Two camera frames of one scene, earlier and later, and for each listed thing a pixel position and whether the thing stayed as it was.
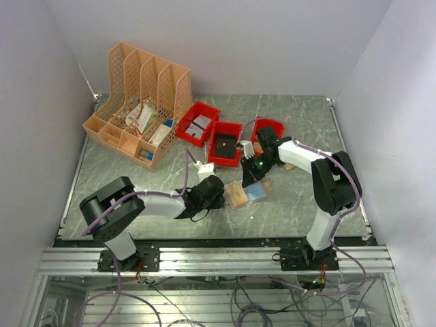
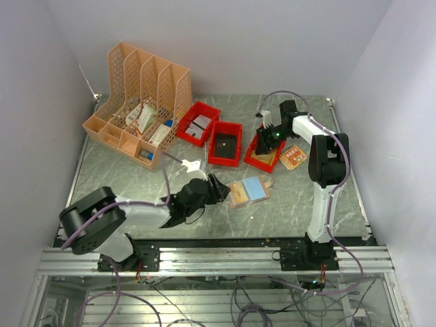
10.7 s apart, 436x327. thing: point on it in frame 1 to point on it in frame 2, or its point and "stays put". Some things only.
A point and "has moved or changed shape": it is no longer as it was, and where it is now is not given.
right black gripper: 250,175 to 264,142
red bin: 222,141 stays put
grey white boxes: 197,127 stays put
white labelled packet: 133,114 stays put
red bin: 260,122 has moved or changed shape
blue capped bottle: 144,153 stays put
